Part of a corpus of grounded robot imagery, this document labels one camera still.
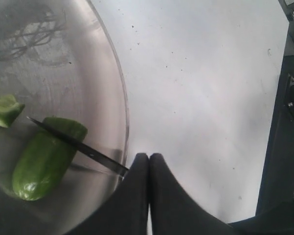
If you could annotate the small green cut slice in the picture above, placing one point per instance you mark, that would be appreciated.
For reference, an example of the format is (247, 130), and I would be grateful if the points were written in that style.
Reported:
(10, 109)

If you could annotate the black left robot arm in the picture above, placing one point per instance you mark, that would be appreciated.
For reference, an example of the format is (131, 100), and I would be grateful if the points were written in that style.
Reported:
(207, 89)

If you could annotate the black handled knife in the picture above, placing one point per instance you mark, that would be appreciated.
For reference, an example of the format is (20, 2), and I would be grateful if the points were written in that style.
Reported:
(86, 150)

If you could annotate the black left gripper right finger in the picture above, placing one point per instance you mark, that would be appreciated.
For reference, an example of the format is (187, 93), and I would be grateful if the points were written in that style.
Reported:
(173, 211)

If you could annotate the round stainless steel plate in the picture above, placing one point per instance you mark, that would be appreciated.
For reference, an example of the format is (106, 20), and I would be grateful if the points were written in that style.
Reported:
(57, 59)

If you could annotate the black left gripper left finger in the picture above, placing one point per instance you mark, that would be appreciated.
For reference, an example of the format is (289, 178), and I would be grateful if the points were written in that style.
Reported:
(126, 210)

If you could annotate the green vegetable piece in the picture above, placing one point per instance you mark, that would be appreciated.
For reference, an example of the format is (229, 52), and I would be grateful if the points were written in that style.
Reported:
(41, 166)

